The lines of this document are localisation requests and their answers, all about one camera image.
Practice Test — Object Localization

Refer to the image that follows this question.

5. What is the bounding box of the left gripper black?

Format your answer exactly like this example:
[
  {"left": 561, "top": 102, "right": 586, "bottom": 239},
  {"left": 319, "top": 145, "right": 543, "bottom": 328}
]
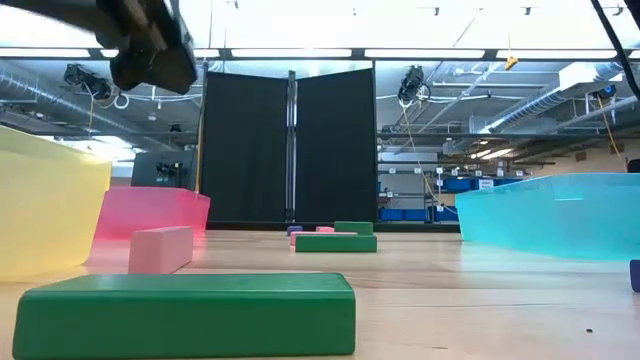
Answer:
[{"left": 94, "top": 0, "right": 199, "bottom": 96}]

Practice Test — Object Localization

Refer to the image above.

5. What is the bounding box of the black equipment cart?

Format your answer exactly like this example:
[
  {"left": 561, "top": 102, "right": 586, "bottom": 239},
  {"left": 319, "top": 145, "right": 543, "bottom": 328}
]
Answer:
[{"left": 130, "top": 150, "right": 199, "bottom": 191}]

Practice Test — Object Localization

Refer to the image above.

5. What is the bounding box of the black partition panel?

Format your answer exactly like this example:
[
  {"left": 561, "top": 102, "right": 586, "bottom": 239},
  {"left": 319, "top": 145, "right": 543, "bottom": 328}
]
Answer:
[
  {"left": 294, "top": 67, "right": 379, "bottom": 224},
  {"left": 200, "top": 70, "right": 291, "bottom": 224}
]

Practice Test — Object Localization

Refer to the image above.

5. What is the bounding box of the pink translucent plastic bin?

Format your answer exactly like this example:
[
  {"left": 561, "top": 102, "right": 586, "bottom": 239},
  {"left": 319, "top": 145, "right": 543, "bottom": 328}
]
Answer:
[{"left": 93, "top": 186, "right": 212, "bottom": 242}]

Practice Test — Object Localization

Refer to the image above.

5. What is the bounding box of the yellow translucent plastic bin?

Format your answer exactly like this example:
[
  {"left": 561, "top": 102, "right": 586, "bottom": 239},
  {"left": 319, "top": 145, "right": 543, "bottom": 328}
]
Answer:
[{"left": 0, "top": 124, "right": 113, "bottom": 284}]

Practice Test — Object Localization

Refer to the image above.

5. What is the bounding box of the green wooden block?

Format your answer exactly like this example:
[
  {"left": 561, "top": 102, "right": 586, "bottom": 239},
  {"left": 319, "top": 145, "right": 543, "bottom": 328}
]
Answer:
[
  {"left": 294, "top": 233, "right": 379, "bottom": 254},
  {"left": 12, "top": 272, "right": 358, "bottom": 360},
  {"left": 333, "top": 220, "right": 375, "bottom": 237}
]

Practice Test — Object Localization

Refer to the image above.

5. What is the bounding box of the cyan translucent plastic bin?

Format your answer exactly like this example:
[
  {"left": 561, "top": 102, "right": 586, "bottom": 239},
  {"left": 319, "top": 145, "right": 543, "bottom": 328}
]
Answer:
[{"left": 454, "top": 172, "right": 640, "bottom": 262}]

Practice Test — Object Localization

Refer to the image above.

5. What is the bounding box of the black hanging cable reel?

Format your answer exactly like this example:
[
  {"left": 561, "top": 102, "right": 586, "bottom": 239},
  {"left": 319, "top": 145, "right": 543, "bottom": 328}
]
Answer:
[
  {"left": 62, "top": 62, "right": 113, "bottom": 101},
  {"left": 397, "top": 64, "right": 432, "bottom": 105}
]

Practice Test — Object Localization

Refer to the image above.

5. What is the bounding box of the silver ventilation duct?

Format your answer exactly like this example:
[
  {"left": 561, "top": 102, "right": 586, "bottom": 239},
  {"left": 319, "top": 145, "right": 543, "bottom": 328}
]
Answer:
[
  {"left": 468, "top": 61, "right": 625, "bottom": 135},
  {"left": 0, "top": 68, "right": 132, "bottom": 135}
]

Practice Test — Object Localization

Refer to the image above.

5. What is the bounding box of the metal partition post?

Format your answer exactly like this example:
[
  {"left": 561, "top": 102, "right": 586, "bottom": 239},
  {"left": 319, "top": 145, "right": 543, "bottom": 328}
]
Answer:
[{"left": 284, "top": 69, "right": 299, "bottom": 224}]

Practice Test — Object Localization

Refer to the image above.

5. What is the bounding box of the black horizontal frame bar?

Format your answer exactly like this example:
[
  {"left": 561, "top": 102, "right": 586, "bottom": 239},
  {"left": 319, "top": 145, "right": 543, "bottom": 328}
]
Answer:
[{"left": 0, "top": 47, "right": 640, "bottom": 62}]

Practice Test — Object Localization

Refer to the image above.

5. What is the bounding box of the white hanging cord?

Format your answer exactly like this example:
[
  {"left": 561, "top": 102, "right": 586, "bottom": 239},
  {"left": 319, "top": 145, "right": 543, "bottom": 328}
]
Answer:
[{"left": 398, "top": 98, "right": 459, "bottom": 217}]

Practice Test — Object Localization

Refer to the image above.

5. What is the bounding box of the yellow hanging cable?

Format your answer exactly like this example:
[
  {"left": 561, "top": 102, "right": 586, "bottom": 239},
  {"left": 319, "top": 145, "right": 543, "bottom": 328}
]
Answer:
[{"left": 596, "top": 93, "right": 625, "bottom": 162}]

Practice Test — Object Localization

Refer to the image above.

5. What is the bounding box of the black thin cable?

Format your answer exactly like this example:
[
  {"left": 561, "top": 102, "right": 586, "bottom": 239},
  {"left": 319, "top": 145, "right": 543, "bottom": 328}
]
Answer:
[{"left": 591, "top": 0, "right": 640, "bottom": 100}]

